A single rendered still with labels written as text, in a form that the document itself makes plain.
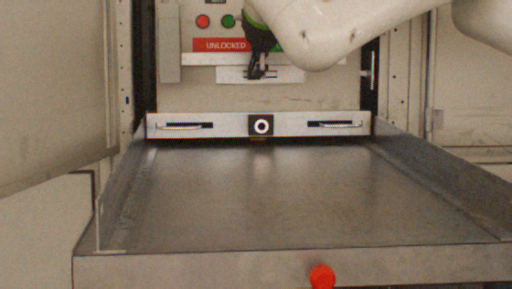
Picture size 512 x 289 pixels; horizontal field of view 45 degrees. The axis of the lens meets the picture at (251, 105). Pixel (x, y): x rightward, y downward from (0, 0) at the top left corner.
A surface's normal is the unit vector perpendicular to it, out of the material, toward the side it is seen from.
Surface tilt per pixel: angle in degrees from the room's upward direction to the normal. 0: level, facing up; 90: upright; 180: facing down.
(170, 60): 90
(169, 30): 90
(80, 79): 90
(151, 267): 90
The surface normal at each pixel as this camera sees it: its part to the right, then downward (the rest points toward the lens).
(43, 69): 0.96, 0.04
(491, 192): -1.00, 0.01
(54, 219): 0.09, 0.12
